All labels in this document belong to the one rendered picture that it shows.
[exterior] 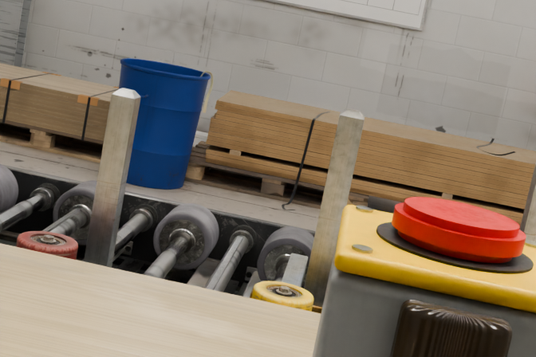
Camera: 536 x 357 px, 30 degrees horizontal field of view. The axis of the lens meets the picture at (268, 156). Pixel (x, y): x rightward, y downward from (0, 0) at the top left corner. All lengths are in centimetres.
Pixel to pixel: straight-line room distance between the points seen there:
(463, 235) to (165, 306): 92
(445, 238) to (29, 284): 94
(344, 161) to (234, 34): 615
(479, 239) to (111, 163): 117
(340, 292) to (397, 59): 718
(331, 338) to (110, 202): 118
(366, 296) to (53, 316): 85
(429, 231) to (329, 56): 717
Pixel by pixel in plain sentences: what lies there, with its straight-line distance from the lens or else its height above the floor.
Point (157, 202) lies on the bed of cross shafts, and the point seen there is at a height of 84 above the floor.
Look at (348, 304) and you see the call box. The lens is 28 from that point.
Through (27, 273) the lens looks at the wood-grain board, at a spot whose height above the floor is 90.
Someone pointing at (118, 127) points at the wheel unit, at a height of 105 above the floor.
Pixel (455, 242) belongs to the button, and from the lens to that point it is 29.
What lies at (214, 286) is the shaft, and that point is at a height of 82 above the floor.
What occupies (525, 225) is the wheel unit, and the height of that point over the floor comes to 104.
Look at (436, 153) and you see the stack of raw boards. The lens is 623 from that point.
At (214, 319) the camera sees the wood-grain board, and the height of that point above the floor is 90.
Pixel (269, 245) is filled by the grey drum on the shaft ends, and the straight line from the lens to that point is 181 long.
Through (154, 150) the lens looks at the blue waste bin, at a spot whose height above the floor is 23.
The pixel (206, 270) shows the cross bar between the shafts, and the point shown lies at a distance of 192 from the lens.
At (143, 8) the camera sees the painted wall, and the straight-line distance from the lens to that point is 764.
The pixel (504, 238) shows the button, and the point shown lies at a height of 123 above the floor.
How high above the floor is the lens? 129
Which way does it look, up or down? 9 degrees down
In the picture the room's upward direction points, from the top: 11 degrees clockwise
